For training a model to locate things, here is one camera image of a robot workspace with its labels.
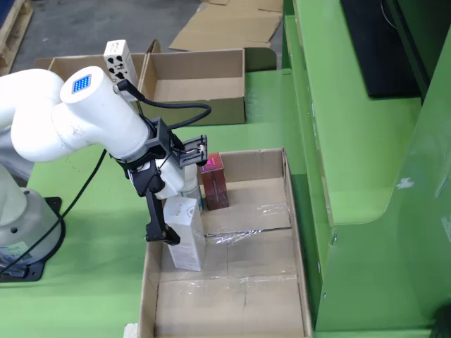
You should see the black gripper cable with plug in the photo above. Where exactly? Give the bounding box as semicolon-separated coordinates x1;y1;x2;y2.
111;79;213;130

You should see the flattened cardboard sheet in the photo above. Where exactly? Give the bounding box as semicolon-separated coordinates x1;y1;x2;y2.
168;0;285;53
200;0;285;15

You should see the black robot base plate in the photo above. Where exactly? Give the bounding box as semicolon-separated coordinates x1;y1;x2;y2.
0;196;67;282

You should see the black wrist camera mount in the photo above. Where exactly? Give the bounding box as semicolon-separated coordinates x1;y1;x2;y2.
116;117;209;169

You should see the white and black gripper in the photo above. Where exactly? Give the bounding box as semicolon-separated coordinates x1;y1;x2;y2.
121;156;186;246

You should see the long thin black cable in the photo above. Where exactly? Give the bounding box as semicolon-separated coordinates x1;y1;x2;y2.
0;149;108;277

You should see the open cardboard box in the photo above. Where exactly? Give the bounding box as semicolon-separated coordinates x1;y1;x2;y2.
135;39;247;127
34;52;149;119

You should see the cow print carton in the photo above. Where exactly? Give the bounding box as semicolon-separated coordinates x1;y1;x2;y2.
102;39;140;103

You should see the tall white carton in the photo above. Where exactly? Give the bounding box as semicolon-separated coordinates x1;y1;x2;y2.
162;196;207;273

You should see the wooden pallet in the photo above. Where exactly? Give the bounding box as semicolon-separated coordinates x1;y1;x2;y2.
0;0;35;77

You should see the shallow cardboard tray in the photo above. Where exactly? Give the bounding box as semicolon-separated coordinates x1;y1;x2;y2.
137;147;314;338

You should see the dark red box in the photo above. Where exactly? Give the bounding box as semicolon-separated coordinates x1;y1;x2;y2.
199;151;230;211

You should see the green metal machine housing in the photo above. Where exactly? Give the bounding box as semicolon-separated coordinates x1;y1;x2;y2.
280;0;451;338

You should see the white bottle teal label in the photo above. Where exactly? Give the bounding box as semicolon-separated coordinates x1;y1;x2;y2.
179;163;205;214

